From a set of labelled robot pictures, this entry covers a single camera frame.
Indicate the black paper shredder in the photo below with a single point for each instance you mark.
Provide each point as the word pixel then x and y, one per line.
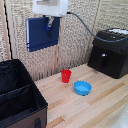
pixel 110 53

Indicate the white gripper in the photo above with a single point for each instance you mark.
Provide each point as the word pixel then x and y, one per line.
pixel 50 7

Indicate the black fabric storage box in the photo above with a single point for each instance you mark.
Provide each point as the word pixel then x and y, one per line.
pixel 18 96

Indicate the dark blue book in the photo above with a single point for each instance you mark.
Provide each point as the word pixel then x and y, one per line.
pixel 42 33

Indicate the red plastic cup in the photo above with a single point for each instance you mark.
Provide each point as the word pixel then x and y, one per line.
pixel 66 75

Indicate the blue plastic bowl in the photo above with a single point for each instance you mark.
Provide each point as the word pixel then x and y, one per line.
pixel 82 88

